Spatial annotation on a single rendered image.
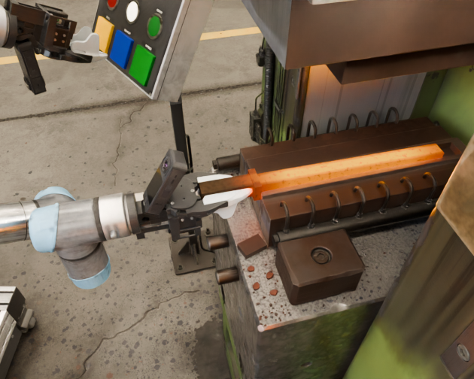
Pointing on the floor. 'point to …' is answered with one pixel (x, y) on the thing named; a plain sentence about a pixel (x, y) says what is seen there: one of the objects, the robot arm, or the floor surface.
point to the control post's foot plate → (204, 259)
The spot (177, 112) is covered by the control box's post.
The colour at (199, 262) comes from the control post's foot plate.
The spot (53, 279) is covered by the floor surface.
